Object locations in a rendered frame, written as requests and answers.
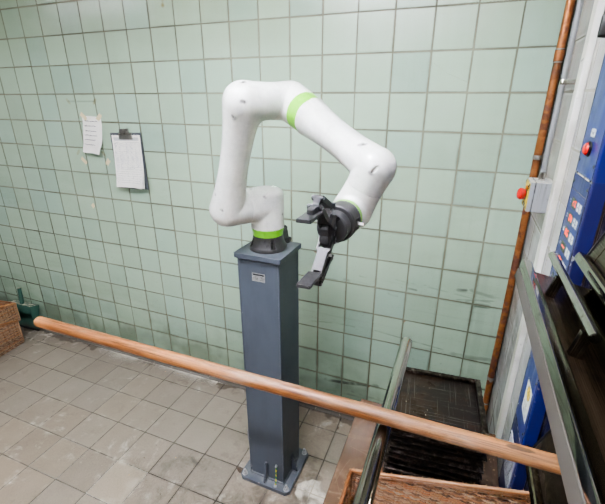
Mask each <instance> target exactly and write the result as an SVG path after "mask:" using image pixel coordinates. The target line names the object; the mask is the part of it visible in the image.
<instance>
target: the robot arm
mask: <svg viewBox="0 0 605 504"><path fill-rule="evenodd" d="M222 120H223V122H222V144H221V154H220V162H219V169H218V175H217V180H216V184H215V188H214V192H213V195H212V199H211V202H210V206H209V212H210V215H211V217H212V219H213V220H214V221H215V222H216V223H217V224H218V225H220V226H223V227H232V226H237V225H243V224H248V223H251V228H252V232H253V238H252V242H251V244H250V250H251V251H253V252H255V253H258V254H276V253H280V252H283V251H284V250H286V248H287V243H290V242H291V237H290V236H289V235H288V229H287V226H286V225H284V194H283V191H282V189H280V188H279V187H275V186H268V185H266V186H258V187H252V188H246V186H247V176H248V169H249V163H250V158H251V153H252V148H253V144H254V140H255V136H256V133H257V129H258V126H259V124H260V123H261V122H263V121H266V120H280V121H284V122H286V123H287V124H288V125H290V126H291V127H292V128H294V129H295V130H297V131H298V133H299V134H300V135H302V136H304V137H306V138H308V139H309V140H311V141H313V142H314V143H316V144H317V145H319V146H320V147H322V148H323V149H324V150H326V151H327V152H328V153H329V154H331V155H332V156H333V157H334V158H335V159H336V160H337V161H339V162H340V163H341V164H342V165H343V166H344V167H346V168H347V169H348V170H349V172H350V174H349V177H348V179H347V181H346V182H345V184H344V186H343V187H342V189H341V191H340V192H339V194H338V195H337V197H336V198H335V200H334V202H331V201H329V200H328V199H327V198H326V197H325V196H323V195H312V197H311V199H312V201H313V204H307V212H305V213H304V214H302V215H301V216H299V217H298V218H296V223H304V224H312V223H313V222H314V221H315V220H317V222H316V223H317V232H318V235H319V237H318V243H317V247H316V250H317V254H316V257H315V260H314V263H313V266H312V269H311V271H308V272H307V273H306V274H305V275H304V276H303V277H302V278H301V279H300V280H299V282H298V283H297V284H296V287H297V288H303V289H308V290H310V289H311V288H312V287H313V285H315V286H322V284H323V281H324V280H325V276H326V274H327V271H328V269H329V266H330V264H331V262H332V260H333V259H334V255H333V254H331V252H332V249H333V246H334V245H335V244H337V243H340V242H343V241H346V240H348V239H349V238H350V237H351V236H352V235H353V234H354V233H355V232H356V231H357V230H358V229H361V228H362V227H364V226H365V225H366V224H367V223H368V222H369V220H370V218H371V216H372V214H373V212H374V209H375V207H376V205H377V203H378V201H379V200H380V198H381V196H382V194H383V193H384V191H385V190H386V188H387V187H388V185H389V184H390V183H391V181H392V180H393V178H394V177H395V174H396V171H397V163H396V159H395V157H394V155H393V154H392V153H391V152H390V151H389V150H388V149H386V148H384V147H382V146H380V145H378V144H376V143H374V142H373V141H371V140H369V139H368V138H366V137H365V136H363V135H361V134H360V133H358V132H357V131H356V130H354V129H353V128H351V127H350V126H349V125H348V124H346V123H345V122H344V121H343V120H342V119H340V118H339V117H338V116H337V115H336V114H335V113H334V112H333V111H332V110H331V109H330V108H329V107H328V106H327V105H326V104H325V103H324V101H323V100H322V99H320V98H318V97H317V96H315V95H314V94H313V93H312V92H311V91H309V90H308V89H307V88H306V87H304V86H303V85H302V84H300V83H299V82H296V81H292V80H289V81H278V82H259V81H249V80H237V81H234V82H232V83H231V84H229V85H228V86H227V88H226V89H225V91H224V93H223V96H222ZM320 246H322V247H323V248H321V247H320Z"/></svg>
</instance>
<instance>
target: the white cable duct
mask: <svg viewBox="0 0 605 504"><path fill-rule="evenodd" d="M604 7H605V0H595V1H594V5H593V9H592V14H591V18H590V22H589V27H588V31H587V35H586V40H585V44H584V48H583V53H582V57H581V61H580V66H579V70H578V74H577V79H576V83H575V87H574V92H573V96H572V100H571V105H570V109H569V113H568V118H567V122H566V126H565V131H564V135H563V139H562V144H561V148H560V152H559V157H558V161H557V165H556V170H555V174H554V178H553V183H552V187H551V191H550V196H549V200H548V204H547V209H546V213H545V217H544V222H543V226H542V230H541V235H540V239H539V243H538V248H537V252H536V256H535V261H534V265H533V267H534V269H535V272H538V273H541V270H542V266H543V262H544V258H545V254H546V249H547V245H548V241H549V237H550V233H551V229H552V224H553V220H554V216H555V212H556V208H557V203H558V199H559V195H560V191H561V187H562V183H563V178H564V174H565V170H566V166H567V162H568V158H569V153H570V149H571V145H572V141H573V137H574V133H575V128H576V124H577V120H578V116H579V112H580V108H581V103H582V99H583V95H584V91H585V87H586V83H587V78H588V74H589V70H590V66H591V62H592V58H593V53H594V49H595V45H596V41H597V34H598V30H599V26H600V22H601V17H602V15H603V12H604ZM526 333H527V328H526V323H525V319H524V315H523V313H522V317H521V321H520V326H519V330H518V334H517V339H516V343H515V347H514V352H513V356H512V360H511V365H510V369H509V373H508V378H507V382H506V386H505V391H504V395H503V399H502V404H501V408H500V413H499V417H498V421H497V426H496V430H495V435H496V438H498V439H501V437H502V433H503V429H504V425H505V420H506V416H507V412H508V408H509V404H510V399H511V395H512V391H513V387H514V383H515V379H516V374H517V370H518V366H519V362H520V358H521V354H522V349H523V345H524V341H525V337H526Z"/></svg>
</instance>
